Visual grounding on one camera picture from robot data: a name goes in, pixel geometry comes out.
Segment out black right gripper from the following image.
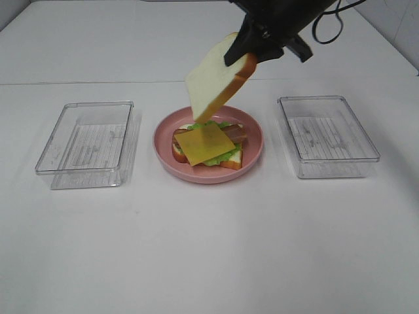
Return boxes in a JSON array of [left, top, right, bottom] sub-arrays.
[[224, 0, 334, 66]]

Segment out bread slice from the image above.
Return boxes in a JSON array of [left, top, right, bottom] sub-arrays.
[[185, 32, 257, 124], [172, 120, 247, 170]]

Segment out pink bacon strip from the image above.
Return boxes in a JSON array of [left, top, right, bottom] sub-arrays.
[[172, 121, 247, 145]]

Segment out yellow cheese slice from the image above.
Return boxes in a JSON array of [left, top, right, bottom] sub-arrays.
[[174, 123, 236, 166]]

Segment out green lettuce leaf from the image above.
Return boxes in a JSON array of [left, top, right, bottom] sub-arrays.
[[172, 120, 247, 169]]

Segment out pink plate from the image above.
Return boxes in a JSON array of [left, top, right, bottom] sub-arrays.
[[153, 106, 264, 184]]

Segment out clear right plastic tray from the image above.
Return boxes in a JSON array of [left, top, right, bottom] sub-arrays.
[[278, 96, 380, 179]]

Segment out clear plastic tray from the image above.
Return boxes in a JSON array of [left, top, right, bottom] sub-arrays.
[[278, 96, 380, 179], [35, 101, 141, 190]]

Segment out clear left plastic tray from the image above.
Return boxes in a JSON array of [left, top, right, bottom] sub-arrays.
[[35, 101, 141, 190]]

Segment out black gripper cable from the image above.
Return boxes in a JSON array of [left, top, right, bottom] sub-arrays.
[[310, 0, 367, 44]]

